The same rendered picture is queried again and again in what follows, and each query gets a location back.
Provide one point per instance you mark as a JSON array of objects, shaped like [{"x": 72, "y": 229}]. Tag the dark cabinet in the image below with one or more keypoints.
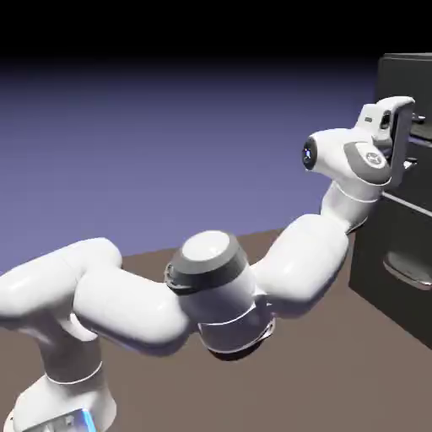
[{"x": 422, "y": 56}]

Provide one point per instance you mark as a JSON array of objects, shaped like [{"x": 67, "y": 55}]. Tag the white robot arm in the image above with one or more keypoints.
[{"x": 135, "y": 303}]

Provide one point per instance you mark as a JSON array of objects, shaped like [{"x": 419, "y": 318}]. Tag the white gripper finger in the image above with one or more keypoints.
[
  {"x": 410, "y": 164},
  {"x": 418, "y": 118}
]

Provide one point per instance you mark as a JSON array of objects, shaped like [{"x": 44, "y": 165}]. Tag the dark drawer front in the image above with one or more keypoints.
[
  {"x": 405, "y": 77},
  {"x": 369, "y": 270}
]

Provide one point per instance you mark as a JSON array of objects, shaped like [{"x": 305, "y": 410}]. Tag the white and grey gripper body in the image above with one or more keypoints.
[{"x": 401, "y": 141}]

